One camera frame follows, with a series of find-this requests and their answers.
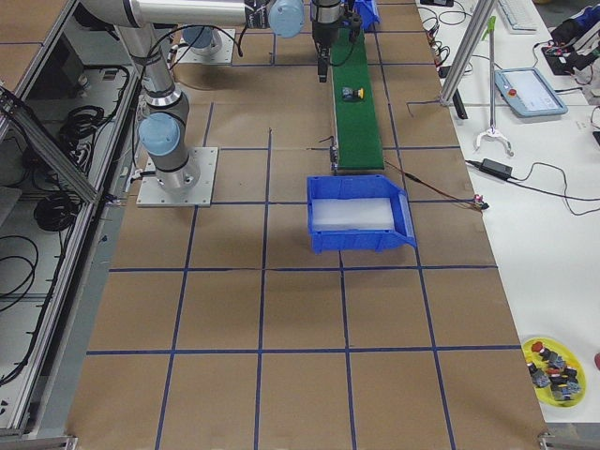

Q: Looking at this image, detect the teach pendant tablet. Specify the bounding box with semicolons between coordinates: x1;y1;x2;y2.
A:
494;67;568;117

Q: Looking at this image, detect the reacher grabber tool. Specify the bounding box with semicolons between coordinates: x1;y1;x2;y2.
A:
474;15;514;157

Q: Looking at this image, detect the white foam pad right bin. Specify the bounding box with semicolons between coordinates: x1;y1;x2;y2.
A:
311;198;394;232

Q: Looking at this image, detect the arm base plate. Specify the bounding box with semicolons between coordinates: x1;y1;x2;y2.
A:
172;26;235;65
137;147;218;207

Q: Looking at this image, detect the yellow push button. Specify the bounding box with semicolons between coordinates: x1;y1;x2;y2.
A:
341;86;365;102

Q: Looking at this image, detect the blue plastic bin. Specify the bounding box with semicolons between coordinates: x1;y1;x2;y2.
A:
307;174;416;253
350;0;381;31

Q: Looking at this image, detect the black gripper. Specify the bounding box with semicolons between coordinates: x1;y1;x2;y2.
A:
310;0;338;82

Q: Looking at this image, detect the yellow plate of buttons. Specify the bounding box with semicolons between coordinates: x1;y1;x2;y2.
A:
521;337;587;408

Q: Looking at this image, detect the left blue plastic bin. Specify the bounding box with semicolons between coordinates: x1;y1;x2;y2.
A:
350;0;381;31

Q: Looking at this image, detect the green conveyor belt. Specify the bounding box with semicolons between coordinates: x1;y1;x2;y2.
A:
331;29;384;172

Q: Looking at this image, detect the right blue plastic bin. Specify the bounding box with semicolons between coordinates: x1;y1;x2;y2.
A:
307;174;416;253

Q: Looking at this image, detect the black power adapter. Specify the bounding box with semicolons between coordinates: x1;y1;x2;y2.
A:
480;158;513;180

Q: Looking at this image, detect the aluminium frame post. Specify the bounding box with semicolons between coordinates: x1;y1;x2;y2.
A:
440;0;497;106

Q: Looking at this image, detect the black handheld bar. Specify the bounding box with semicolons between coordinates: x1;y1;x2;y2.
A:
452;90;469;120

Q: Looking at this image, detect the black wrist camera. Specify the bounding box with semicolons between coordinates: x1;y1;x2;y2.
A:
344;9;362;44

